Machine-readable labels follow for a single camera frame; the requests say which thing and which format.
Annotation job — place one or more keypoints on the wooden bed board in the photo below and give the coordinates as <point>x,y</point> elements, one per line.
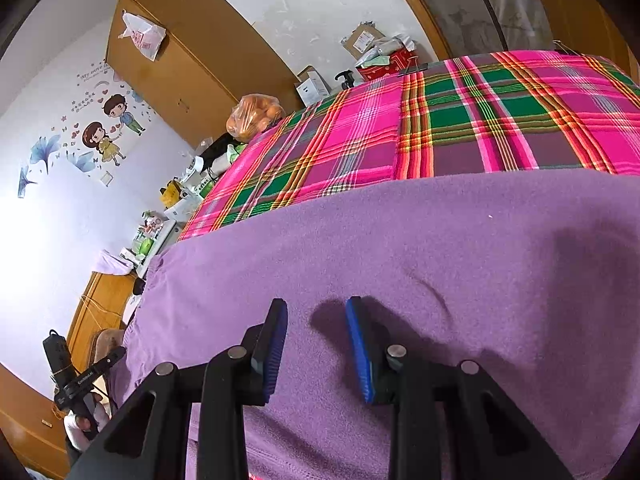
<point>30,425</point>

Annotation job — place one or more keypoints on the wooden screen door frame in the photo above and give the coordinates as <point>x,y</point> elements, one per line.
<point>460,5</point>

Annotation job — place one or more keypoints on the white plastic bag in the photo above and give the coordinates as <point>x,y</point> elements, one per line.
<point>145,35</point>

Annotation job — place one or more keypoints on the black bag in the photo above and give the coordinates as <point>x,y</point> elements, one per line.
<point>217,152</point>

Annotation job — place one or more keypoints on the wooden wardrobe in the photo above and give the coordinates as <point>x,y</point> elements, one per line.
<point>200,60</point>

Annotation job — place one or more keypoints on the cluttered grey table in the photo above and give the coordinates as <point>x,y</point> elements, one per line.
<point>165,230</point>

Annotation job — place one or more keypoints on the white cardboard box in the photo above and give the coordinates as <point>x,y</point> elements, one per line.
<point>312,87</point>

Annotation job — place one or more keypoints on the yellow box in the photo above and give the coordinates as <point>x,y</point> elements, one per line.
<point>171,194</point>

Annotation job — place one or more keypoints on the bag of oranges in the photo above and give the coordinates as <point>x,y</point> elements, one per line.
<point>252,117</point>

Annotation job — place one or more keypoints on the wooden bedside cabinet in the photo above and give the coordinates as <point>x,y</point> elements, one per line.
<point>102,310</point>

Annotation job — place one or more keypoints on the pink plaid blanket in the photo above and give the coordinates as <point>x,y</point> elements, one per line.
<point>450,125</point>

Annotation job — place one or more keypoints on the lilac cloth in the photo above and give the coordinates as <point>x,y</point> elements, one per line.
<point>115,262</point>

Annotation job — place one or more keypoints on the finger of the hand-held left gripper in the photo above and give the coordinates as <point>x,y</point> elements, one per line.
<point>112,357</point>

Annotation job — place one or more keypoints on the red box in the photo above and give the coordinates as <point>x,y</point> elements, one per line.
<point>385,69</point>

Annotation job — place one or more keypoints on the green white box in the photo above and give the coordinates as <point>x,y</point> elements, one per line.
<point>237,153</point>

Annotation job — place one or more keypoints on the black binder clip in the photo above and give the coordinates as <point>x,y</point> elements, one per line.
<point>414,67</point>
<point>566,48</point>

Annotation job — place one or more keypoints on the person's left hand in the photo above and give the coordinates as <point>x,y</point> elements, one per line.
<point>80,432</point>

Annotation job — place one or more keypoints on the brown cloth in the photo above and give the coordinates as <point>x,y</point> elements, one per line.
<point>107,344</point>

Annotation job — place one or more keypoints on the purple fleece sweater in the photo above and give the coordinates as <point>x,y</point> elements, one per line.
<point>400,240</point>

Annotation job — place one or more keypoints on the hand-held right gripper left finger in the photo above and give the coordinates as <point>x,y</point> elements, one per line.
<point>272,355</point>

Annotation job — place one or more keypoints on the brown cardboard box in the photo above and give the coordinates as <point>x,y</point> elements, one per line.
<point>362,40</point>

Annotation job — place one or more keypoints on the silver packets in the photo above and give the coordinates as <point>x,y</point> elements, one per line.
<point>387,47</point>

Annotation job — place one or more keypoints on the cartoon wall sticker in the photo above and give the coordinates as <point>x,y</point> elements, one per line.
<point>105,135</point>

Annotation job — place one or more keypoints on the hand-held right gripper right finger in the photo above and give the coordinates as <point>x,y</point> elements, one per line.
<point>360,355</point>

